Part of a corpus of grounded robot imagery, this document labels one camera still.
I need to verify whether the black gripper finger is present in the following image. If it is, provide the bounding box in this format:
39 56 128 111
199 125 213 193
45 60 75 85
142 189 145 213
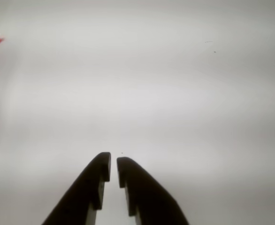
41 151 112 225
116 156 190 225

